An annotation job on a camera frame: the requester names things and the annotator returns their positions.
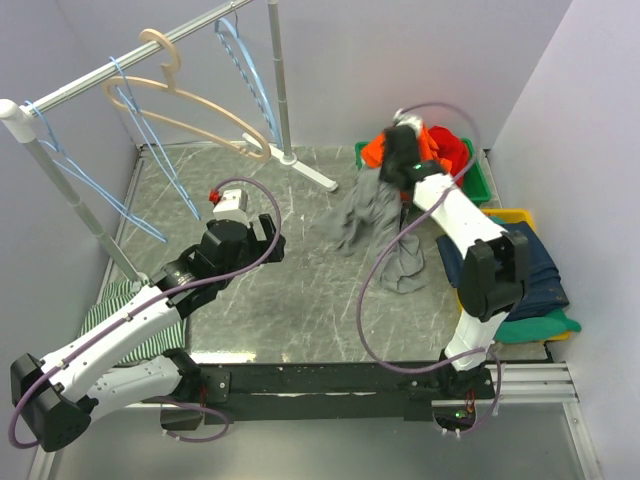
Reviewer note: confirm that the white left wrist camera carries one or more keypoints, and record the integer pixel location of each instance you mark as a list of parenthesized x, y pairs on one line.
[(230, 205)]

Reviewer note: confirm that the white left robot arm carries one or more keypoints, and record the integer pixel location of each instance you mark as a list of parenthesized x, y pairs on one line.
[(58, 397)]

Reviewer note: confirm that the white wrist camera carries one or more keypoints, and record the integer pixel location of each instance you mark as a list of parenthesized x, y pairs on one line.
[(406, 118), (230, 205)]

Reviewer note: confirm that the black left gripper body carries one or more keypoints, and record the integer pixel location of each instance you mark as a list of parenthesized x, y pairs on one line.
[(254, 249)]

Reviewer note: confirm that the red t shirt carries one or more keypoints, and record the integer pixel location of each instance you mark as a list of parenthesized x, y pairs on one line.
[(452, 152)]

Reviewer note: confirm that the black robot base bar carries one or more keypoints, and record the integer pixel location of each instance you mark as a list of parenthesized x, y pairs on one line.
[(320, 391)]

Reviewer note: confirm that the yellow plastic bin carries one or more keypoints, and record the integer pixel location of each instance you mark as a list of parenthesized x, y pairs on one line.
[(515, 215)]

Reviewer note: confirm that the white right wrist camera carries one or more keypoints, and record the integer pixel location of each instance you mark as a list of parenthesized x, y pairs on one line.
[(406, 118)]

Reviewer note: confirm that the light blue hanger of red shirt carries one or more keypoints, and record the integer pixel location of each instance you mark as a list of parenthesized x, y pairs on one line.
[(70, 166)]

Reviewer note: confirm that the blue denim jeans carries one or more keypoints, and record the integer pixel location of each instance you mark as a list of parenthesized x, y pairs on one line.
[(545, 293)]

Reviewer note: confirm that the light blue wire hanger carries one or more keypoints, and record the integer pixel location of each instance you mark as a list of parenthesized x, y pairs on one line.
[(238, 52)]

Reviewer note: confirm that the wooden hanger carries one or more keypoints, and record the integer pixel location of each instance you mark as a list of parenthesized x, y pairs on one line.
[(200, 110)]

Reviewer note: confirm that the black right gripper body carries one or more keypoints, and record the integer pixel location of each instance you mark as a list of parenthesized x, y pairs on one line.
[(388, 167)]

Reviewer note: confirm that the green plastic bin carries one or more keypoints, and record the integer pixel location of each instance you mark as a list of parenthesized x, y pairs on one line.
[(475, 185)]

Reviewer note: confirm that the silver clothes rack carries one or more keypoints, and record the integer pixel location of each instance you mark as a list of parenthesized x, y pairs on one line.
[(18, 119)]

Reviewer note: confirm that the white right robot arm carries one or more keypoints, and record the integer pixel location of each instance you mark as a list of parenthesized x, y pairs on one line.
[(495, 270)]

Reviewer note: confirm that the orange t shirt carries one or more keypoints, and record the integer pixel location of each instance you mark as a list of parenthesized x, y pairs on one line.
[(372, 153)]

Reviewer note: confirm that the grey adidas t shirt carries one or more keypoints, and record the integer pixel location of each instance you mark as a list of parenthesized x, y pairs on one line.
[(372, 211)]

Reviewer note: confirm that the green white striped cloth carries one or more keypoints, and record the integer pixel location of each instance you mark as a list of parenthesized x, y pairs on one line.
[(116, 295)]

